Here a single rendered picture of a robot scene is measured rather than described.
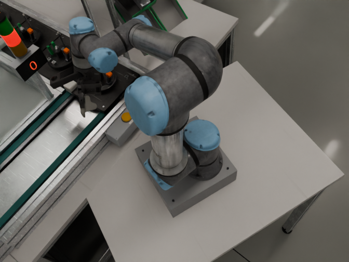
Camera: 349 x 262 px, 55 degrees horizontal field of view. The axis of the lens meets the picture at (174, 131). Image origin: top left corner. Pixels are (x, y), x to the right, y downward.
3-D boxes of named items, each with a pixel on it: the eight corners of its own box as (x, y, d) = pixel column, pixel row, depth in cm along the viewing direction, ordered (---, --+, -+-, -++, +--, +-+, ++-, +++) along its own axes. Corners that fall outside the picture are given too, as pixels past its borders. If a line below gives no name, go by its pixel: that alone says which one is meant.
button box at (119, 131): (151, 111, 147) (148, 103, 142) (120, 147, 140) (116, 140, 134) (138, 104, 150) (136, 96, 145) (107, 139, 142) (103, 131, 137)
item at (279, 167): (342, 177, 131) (345, 174, 129) (138, 309, 115) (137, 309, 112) (236, 64, 165) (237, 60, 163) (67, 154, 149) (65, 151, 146)
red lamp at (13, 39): (24, 39, 118) (16, 29, 114) (13, 49, 116) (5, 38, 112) (14, 34, 120) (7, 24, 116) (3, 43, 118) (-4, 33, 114)
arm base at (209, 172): (230, 169, 125) (232, 157, 116) (194, 187, 122) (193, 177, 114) (209, 137, 132) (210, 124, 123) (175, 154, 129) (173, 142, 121)
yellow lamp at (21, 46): (30, 50, 122) (24, 40, 118) (19, 59, 120) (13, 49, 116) (21, 44, 124) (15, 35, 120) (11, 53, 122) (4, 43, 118)
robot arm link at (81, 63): (71, 59, 106) (71, 44, 112) (72, 70, 110) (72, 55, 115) (95, 59, 108) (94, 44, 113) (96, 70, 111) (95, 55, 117)
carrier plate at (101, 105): (140, 76, 151) (139, 73, 150) (105, 114, 143) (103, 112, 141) (101, 55, 160) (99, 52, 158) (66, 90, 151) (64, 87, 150)
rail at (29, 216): (160, 87, 159) (157, 71, 149) (17, 248, 126) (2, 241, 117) (151, 82, 161) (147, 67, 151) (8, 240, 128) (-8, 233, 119)
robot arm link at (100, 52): (125, 41, 97) (106, 23, 102) (92, 61, 94) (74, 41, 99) (131, 61, 103) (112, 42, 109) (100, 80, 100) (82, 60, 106)
